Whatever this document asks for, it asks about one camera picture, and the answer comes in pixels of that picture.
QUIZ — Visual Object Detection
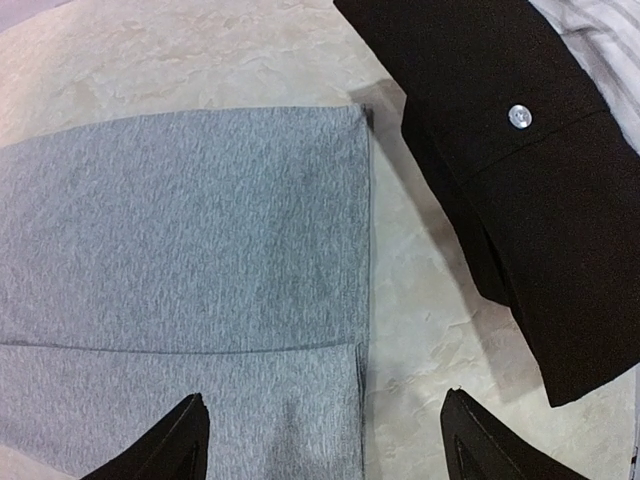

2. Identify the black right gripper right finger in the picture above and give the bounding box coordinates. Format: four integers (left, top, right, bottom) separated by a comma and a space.
440, 389, 584, 480

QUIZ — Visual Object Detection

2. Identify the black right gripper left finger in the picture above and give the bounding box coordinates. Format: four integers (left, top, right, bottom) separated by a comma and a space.
83, 393, 210, 480

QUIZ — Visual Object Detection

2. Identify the grey tank top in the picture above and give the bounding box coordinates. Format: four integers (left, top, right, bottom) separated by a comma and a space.
1, 105, 371, 479

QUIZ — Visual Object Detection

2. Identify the black shirt with buttons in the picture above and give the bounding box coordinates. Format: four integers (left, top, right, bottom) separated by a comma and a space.
337, 1, 639, 407

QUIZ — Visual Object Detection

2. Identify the white striped garment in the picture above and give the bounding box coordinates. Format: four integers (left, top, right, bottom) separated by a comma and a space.
532, 0, 639, 149

